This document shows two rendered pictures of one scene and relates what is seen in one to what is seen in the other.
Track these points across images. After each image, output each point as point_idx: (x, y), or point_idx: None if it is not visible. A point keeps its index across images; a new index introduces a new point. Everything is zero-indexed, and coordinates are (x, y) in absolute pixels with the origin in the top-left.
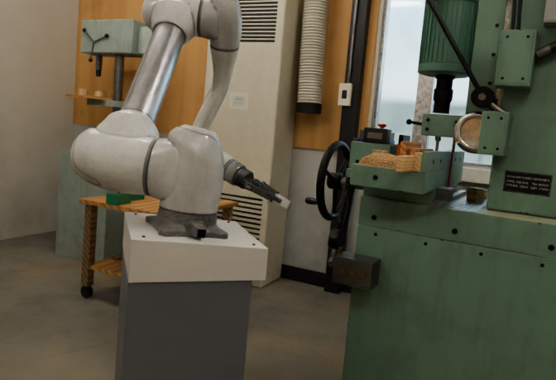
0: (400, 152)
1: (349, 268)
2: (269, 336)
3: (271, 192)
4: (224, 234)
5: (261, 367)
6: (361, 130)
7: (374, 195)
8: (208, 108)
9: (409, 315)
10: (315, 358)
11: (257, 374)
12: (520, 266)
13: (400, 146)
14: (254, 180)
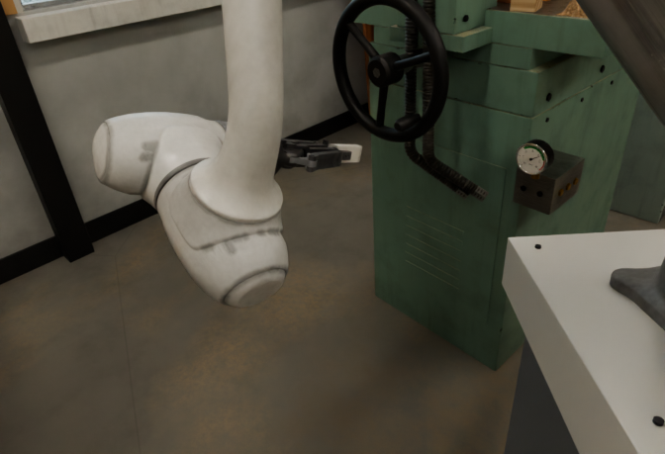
0: None
1: (566, 182)
2: (195, 373)
3: (330, 147)
4: None
5: (297, 408)
6: None
7: (539, 64)
8: None
9: None
10: (288, 334)
11: (317, 418)
12: (627, 77)
13: None
14: (291, 142)
